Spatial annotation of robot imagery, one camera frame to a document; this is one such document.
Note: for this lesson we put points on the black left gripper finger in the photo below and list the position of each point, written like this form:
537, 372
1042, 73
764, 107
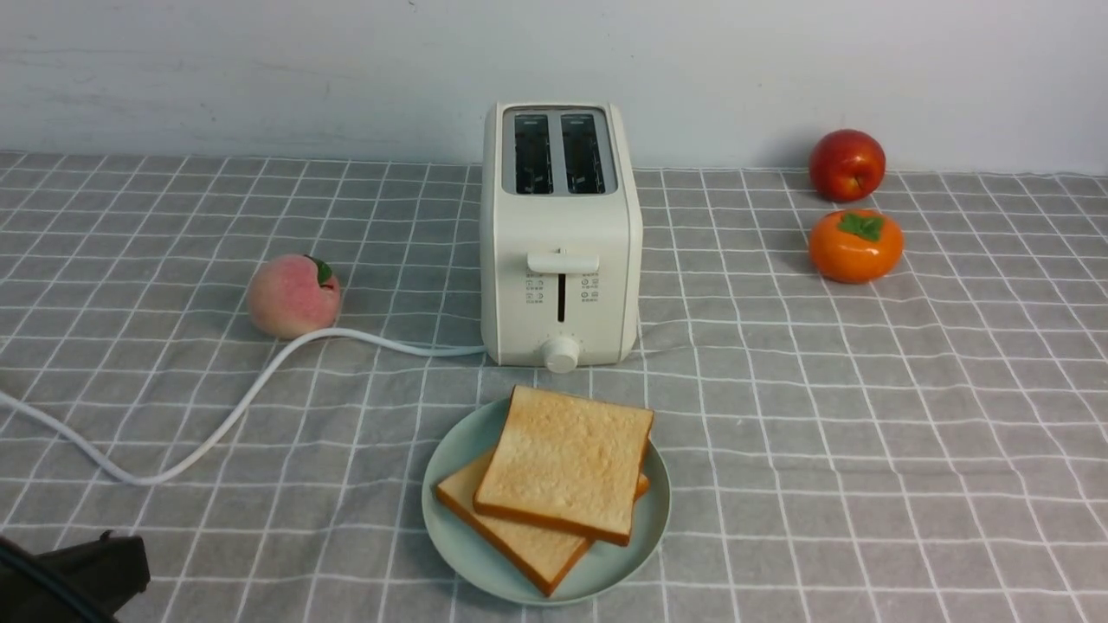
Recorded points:
110, 571

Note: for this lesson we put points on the toast slice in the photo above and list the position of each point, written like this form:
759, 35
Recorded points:
539, 545
567, 463

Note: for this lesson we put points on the pink peach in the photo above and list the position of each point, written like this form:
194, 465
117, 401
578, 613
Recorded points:
293, 294

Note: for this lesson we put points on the light green plate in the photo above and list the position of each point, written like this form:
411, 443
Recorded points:
585, 570

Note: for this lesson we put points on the white toaster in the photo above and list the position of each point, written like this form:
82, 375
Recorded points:
560, 234

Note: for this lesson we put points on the orange persimmon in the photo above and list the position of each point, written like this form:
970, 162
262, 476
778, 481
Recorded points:
854, 246

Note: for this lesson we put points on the grey checked tablecloth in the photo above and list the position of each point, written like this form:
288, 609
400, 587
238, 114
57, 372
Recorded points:
926, 448

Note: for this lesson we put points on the red apple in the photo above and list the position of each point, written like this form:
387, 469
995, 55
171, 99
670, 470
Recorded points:
846, 165

